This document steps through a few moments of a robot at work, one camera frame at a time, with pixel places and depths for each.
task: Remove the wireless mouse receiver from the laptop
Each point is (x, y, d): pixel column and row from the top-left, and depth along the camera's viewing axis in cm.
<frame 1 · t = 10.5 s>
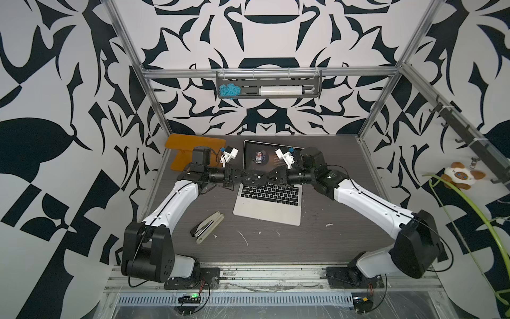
left hand: (248, 174, 74), fingers closed
right hand: (259, 178, 72), fingers open
silver open laptop: (280, 204, 94), on the table
white black stapler: (205, 229, 85), point 3 cm above the table
teal cloth ball: (230, 90, 93), point 35 cm above the table

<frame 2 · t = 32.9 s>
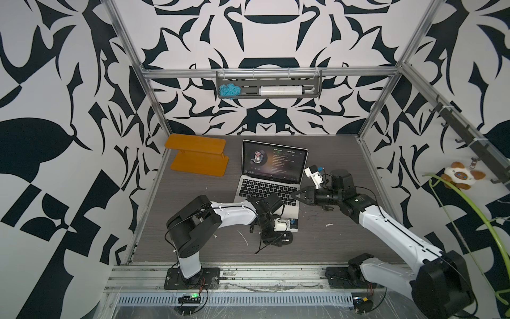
left hand: (277, 230, 86), fingers open
right hand: (289, 193, 76), fingers closed
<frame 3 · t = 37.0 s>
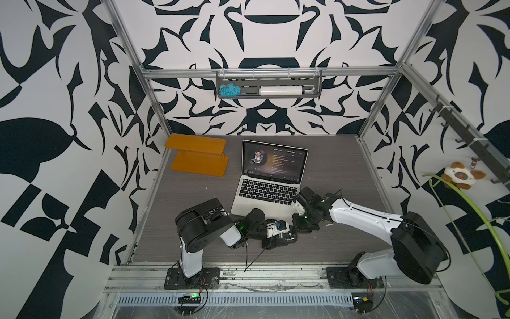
left hand: (282, 230, 86), fingers open
right hand: (289, 228, 83), fingers closed
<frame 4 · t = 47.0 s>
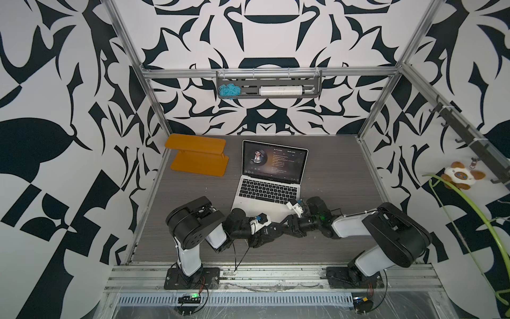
left hand: (267, 226, 86), fingers open
right hand: (276, 228, 83), fingers open
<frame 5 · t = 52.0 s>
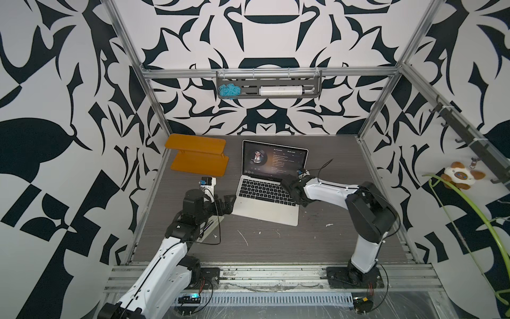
left hand: (222, 192, 81), fingers open
right hand: (314, 188, 91), fingers open
